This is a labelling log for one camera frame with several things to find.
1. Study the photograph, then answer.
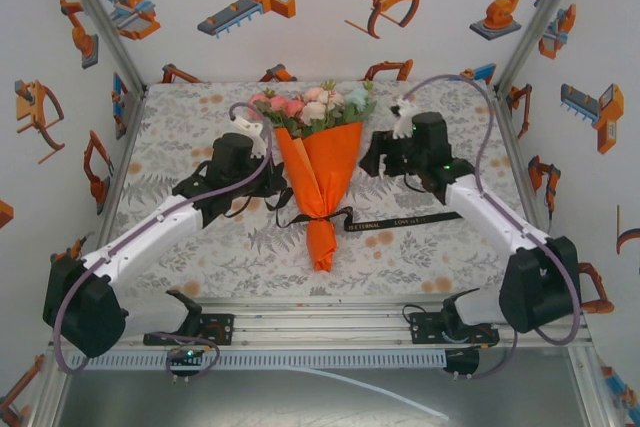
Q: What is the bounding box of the aluminium side rail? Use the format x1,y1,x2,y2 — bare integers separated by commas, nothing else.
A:
491,89,559,273
91,89,150,253

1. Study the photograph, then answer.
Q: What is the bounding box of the orange wrapping paper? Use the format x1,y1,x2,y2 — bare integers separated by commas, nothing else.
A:
273,121,365,273

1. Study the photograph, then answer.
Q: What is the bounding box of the floral print tablecloth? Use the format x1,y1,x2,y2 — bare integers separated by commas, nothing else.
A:
102,79,546,299

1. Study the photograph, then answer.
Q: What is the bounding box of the black printed ribbon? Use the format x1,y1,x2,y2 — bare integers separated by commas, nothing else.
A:
263,185,464,234

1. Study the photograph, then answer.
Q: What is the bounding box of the cream artificial flower spray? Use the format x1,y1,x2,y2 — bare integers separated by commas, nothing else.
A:
299,78,347,137

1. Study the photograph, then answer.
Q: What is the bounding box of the thin white tube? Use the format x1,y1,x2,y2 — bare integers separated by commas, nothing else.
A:
279,365,451,421

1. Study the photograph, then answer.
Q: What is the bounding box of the pink artificial flower spray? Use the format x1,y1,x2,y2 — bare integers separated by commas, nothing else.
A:
247,87,307,141

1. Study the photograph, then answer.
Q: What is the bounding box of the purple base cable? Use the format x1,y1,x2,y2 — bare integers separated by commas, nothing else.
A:
166,339,221,384
447,331,519,381

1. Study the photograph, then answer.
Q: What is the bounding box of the aluminium frame post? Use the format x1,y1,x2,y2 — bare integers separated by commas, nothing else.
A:
52,0,150,94
492,0,595,96
27,346,71,427
569,346,619,427

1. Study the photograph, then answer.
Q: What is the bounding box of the white slotted cable duct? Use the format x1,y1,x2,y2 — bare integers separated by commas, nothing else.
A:
67,349,447,372

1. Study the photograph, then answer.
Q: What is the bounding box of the black controller box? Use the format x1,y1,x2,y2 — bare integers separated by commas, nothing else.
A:
443,348,481,376
167,345,204,367

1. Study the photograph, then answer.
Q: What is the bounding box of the pale blue artificial flower spray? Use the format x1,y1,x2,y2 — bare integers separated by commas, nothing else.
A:
343,79,380,126

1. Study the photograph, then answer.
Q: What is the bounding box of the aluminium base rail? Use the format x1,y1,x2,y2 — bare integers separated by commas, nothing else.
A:
47,295,594,349

